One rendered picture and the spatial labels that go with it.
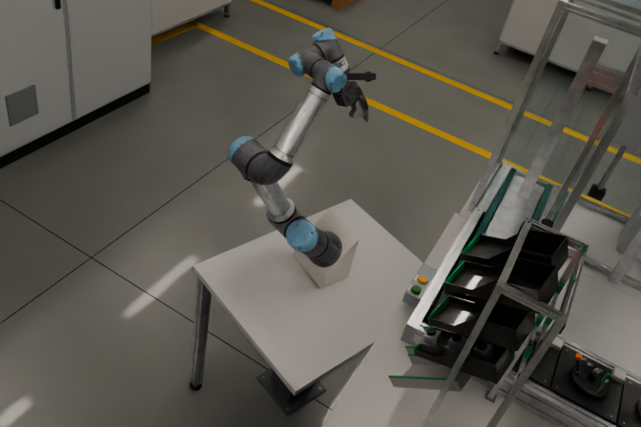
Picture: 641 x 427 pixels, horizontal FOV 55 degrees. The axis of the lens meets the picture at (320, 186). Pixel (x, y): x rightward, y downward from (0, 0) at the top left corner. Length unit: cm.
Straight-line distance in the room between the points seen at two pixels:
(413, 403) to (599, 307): 111
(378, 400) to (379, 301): 47
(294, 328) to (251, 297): 22
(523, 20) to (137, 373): 542
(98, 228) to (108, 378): 108
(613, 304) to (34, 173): 352
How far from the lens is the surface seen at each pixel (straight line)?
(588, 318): 300
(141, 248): 388
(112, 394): 327
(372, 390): 235
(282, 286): 257
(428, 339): 203
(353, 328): 249
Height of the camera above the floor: 276
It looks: 38 degrees down
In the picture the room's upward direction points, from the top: 13 degrees clockwise
